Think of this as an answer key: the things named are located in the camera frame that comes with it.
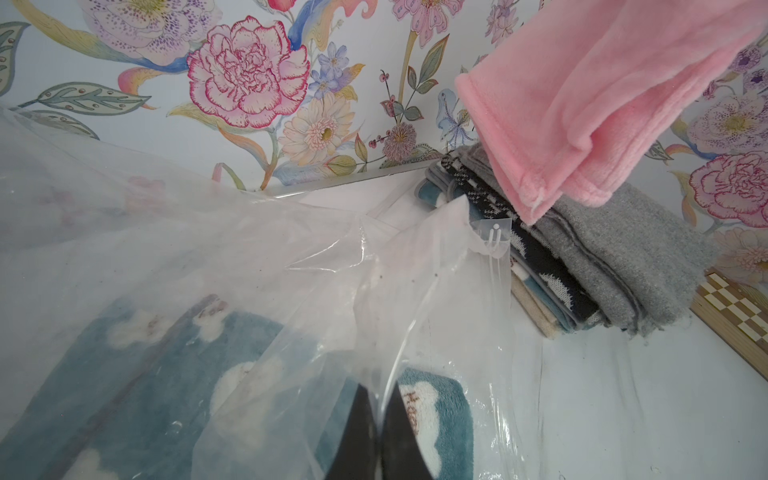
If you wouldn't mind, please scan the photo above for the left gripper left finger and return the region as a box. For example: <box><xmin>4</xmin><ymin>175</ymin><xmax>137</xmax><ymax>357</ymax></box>
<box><xmin>325</xmin><ymin>385</ymin><xmax>379</xmax><ymax>480</ymax></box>

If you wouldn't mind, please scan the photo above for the grey fuzzy blanket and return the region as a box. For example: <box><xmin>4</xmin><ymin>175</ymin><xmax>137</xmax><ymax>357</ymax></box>
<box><xmin>452</xmin><ymin>145</ymin><xmax>720</xmax><ymax>336</ymax></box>

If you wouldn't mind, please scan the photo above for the teal cloud pattern blanket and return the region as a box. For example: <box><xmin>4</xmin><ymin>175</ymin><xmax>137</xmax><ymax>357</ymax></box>
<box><xmin>415</xmin><ymin>179</ymin><xmax>567</xmax><ymax>339</ymax></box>

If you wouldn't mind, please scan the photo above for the black smiley knitted blanket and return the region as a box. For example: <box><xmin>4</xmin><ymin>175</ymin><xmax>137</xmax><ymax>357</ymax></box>
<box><xmin>438</xmin><ymin>152</ymin><xmax>608</xmax><ymax>332</ymax></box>

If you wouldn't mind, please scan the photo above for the wooden chessboard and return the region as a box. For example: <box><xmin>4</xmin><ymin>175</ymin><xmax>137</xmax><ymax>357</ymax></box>
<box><xmin>691</xmin><ymin>269</ymin><xmax>767</xmax><ymax>379</ymax></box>

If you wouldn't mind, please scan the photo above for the clear plastic vacuum bag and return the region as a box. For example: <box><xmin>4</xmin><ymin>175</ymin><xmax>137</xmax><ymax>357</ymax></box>
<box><xmin>1</xmin><ymin>110</ymin><xmax>527</xmax><ymax>479</ymax></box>

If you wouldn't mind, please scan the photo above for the beige knitted blanket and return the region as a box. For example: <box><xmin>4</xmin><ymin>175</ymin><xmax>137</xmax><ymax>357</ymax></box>
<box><xmin>511</xmin><ymin>274</ymin><xmax>561</xmax><ymax>339</ymax></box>

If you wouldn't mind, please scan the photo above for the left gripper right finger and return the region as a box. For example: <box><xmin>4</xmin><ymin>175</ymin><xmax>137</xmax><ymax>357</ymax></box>
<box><xmin>380</xmin><ymin>389</ymin><xmax>433</xmax><ymax>480</ymax></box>

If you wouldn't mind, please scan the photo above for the pink blanket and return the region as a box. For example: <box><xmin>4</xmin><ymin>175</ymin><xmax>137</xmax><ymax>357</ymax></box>
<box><xmin>456</xmin><ymin>1</ymin><xmax>767</xmax><ymax>224</ymax></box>

